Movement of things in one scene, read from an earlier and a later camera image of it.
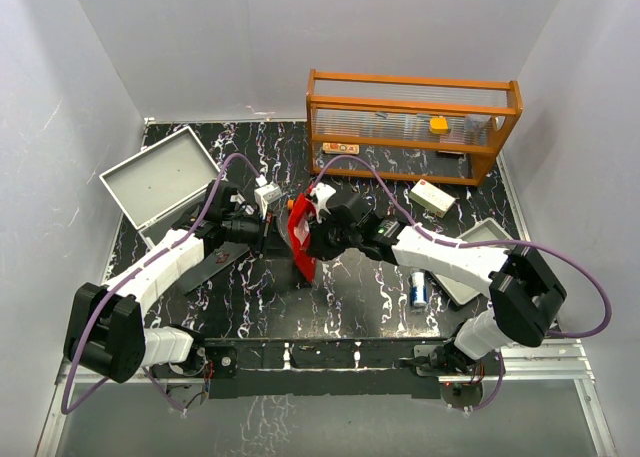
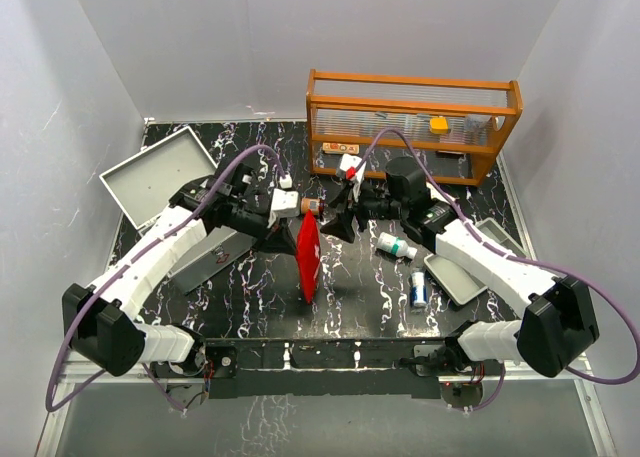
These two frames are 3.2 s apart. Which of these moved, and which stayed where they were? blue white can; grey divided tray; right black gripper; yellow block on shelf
Moved: right black gripper
Stayed: blue white can; grey divided tray; yellow block on shelf
